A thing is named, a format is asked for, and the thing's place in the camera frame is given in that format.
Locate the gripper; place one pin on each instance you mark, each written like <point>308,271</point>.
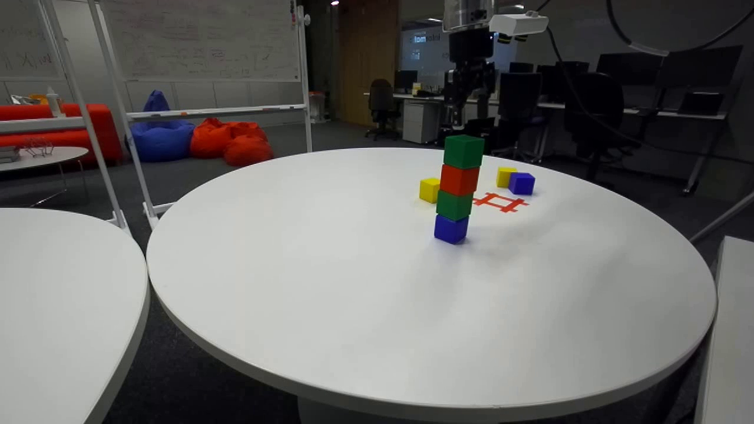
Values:
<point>470,47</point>

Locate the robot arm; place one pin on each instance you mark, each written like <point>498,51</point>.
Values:
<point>468,13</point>

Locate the large green cube block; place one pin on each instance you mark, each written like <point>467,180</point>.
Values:
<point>463,152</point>

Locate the white drawer cabinet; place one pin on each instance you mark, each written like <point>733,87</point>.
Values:
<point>419,121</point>

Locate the black monitor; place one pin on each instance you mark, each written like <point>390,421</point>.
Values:
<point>406,79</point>

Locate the red cube block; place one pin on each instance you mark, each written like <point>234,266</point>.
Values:
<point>459,181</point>

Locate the yellow cube block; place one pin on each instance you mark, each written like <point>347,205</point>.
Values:
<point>429,191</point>
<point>505,177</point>

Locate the black office chair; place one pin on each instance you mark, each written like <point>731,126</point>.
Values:
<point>382,106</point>

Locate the purple cube block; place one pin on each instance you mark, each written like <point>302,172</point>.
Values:
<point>521,184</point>

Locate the red tape mark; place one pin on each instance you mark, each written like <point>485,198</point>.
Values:
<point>499,202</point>

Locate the small green cube block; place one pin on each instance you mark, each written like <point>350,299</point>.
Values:
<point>453,206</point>

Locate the blue cube block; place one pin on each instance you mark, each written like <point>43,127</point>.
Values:
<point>450,229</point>

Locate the row of black office chairs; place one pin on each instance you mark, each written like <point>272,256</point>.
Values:
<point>595,106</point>

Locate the waste bin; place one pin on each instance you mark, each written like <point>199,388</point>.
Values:
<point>316,107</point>

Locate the long office desk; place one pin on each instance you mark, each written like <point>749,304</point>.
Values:
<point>677,112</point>

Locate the heap of orange beanbags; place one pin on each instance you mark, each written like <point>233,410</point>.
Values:
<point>235,144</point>

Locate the row of whiteboards on stands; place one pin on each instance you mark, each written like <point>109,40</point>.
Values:
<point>206,41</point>

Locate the blue beanbag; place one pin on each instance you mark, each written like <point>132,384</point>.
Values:
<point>162,138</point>

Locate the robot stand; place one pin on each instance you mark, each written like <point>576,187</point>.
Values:
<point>730,330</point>

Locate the red sofa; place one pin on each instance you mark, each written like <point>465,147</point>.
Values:
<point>100,132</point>

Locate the white spray bottle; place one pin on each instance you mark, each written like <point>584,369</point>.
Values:
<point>53,105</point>

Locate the round white coffee table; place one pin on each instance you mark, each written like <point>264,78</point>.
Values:
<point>56,156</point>

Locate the stack of books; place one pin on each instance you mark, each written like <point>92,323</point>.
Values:
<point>9,155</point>

